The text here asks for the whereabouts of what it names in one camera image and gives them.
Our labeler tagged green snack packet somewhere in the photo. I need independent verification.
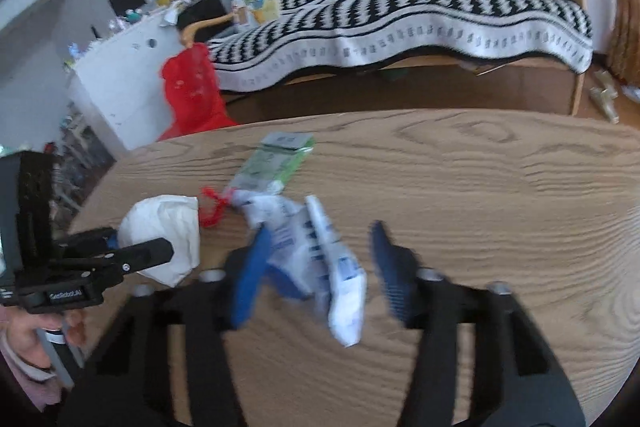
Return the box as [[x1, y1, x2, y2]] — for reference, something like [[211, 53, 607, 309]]
[[226, 131, 314, 195]]

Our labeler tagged beige toy on floor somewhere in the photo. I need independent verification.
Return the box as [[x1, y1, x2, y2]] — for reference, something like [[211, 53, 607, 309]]
[[589, 69, 620, 124]]

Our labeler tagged colourful picture book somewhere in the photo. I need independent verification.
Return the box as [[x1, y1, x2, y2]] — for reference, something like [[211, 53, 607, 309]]
[[231, 0, 281, 30]]

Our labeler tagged white cabinet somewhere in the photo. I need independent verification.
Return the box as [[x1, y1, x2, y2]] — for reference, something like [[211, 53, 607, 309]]
[[68, 10, 182, 159]]

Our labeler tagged red string scrap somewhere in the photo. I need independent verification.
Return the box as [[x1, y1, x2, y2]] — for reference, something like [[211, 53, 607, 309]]
[[198, 186, 233, 229]]

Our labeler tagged blue white plastic wrapper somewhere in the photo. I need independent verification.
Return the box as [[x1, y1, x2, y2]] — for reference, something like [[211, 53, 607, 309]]
[[231, 190, 367, 347]]

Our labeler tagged black bag on armrest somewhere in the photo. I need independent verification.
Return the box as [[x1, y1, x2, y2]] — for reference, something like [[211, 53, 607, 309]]
[[176, 0, 233, 42]]

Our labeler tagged left hand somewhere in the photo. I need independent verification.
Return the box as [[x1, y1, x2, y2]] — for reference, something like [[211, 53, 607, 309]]
[[1, 307, 86, 369]]

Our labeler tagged red plastic bag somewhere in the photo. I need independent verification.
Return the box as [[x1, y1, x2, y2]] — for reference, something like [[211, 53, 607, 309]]
[[160, 43, 236, 141]]

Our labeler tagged black white striped sofa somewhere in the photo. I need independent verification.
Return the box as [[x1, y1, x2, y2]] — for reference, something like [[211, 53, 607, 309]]
[[207, 0, 593, 92]]

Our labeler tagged brown patterned curtain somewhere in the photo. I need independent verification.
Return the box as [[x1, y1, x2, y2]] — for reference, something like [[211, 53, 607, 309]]
[[608, 0, 640, 87]]

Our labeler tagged white paper tissue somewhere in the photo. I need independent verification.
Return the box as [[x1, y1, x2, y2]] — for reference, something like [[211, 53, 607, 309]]
[[117, 194, 202, 289]]

